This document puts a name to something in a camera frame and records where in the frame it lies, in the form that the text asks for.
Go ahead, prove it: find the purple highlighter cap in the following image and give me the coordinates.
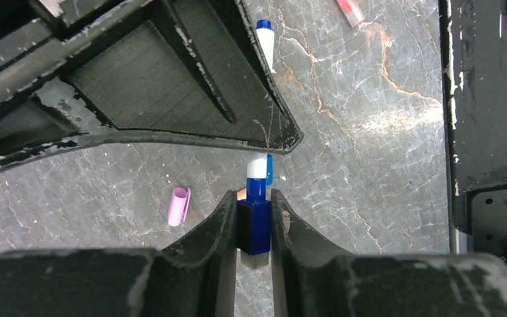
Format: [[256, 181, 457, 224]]
[[167, 187, 191, 227]]

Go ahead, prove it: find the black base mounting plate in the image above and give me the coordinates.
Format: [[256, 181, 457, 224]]
[[438, 1, 507, 264]]

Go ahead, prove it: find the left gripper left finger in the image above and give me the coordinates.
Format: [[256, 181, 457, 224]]
[[0, 192, 236, 316]]

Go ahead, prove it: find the dark blue marker cap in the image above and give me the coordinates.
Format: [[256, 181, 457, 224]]
[[236, 178, 271, 256]]

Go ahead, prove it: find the dark blue marker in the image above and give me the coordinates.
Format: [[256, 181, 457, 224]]
[[246, 153, 267, 203]]

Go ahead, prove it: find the red thin pen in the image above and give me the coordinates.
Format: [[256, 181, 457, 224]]
[[336, 0, 365, 27]]

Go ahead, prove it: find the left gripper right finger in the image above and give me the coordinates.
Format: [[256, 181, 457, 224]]
[[271, 190, 507, 316]]

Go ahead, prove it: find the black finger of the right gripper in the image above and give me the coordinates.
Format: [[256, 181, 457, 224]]
[[0, 1, 303, 172]]

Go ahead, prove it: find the peach marker cap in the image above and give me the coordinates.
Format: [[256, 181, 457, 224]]
[[236, 188, 247, 201]]

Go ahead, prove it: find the blue cap marker back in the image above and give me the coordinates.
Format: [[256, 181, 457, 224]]
[[255, 19, 276, 73]]

